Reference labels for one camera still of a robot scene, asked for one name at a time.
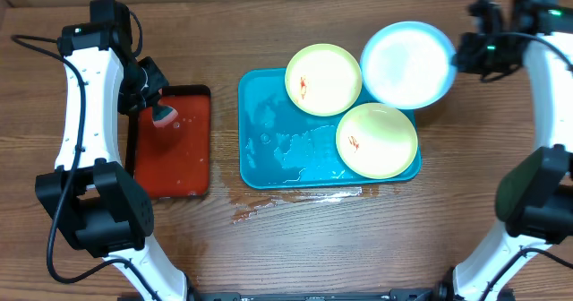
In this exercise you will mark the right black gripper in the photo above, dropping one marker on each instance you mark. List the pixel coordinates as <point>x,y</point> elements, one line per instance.
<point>467,62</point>

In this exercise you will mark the teal plastic tray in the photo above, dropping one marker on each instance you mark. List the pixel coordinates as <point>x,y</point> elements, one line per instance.
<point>280,146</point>

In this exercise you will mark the pink and black sponge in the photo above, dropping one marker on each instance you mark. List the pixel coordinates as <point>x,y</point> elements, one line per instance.
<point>162,115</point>

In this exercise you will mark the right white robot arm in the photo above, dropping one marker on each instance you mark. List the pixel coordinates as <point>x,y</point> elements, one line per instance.
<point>533,207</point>

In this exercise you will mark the light blue plate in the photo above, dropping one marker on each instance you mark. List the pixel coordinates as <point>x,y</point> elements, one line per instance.
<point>408,65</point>

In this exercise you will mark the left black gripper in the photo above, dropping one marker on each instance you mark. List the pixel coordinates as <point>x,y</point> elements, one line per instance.
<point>159,81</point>

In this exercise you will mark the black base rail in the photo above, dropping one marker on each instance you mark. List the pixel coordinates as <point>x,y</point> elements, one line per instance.
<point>396,294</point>

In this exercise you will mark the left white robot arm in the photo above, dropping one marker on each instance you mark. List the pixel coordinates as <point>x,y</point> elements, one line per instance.
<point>93,201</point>

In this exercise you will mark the red black-rimmed tray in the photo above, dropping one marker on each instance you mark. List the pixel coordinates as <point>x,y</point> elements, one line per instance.
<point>173,161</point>

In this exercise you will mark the yellow-green plate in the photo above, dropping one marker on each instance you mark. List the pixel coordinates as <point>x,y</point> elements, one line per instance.
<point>376,141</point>
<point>323,80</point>

